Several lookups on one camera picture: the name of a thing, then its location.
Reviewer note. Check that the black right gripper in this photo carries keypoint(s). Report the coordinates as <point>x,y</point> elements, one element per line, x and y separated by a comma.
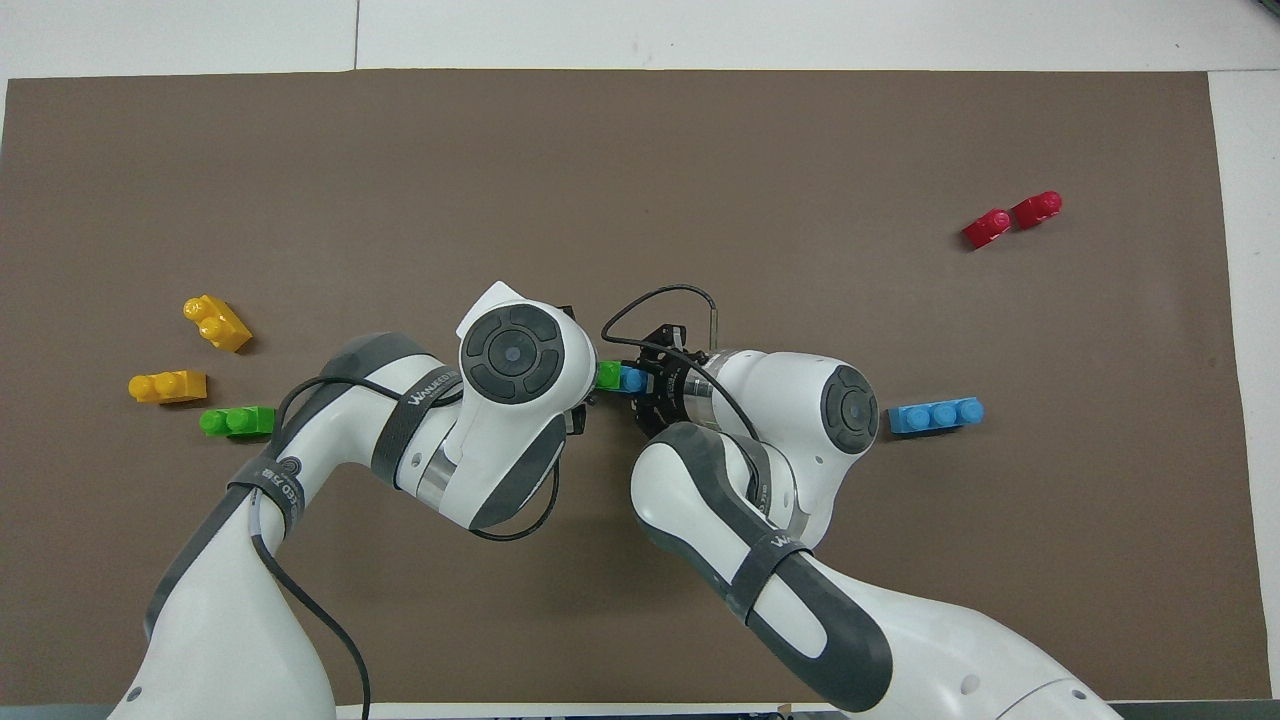
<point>665,390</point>

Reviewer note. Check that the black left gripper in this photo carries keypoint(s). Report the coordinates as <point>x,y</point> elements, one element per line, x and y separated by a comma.
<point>580,420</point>

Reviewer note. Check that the blue three-stud block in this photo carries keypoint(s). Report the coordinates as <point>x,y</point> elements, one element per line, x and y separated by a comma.
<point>935,415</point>
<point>631,379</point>

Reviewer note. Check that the green two-stud block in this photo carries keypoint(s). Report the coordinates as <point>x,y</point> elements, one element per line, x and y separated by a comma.
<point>607,376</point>
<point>240,421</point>

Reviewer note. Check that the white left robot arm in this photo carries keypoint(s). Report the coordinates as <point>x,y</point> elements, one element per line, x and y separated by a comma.
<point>515,355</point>

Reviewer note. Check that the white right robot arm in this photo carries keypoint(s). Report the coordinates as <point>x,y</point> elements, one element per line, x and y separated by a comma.
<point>800,400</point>

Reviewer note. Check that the yellow two-stud block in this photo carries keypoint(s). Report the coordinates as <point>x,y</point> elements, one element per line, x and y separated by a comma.
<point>220,325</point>
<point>168,386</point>

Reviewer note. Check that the red one-stud block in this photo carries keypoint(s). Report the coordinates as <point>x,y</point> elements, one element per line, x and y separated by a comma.
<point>987,229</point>
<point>1036,210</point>

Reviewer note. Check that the brown paper mat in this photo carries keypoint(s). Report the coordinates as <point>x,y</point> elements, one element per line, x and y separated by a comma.
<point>800,200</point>

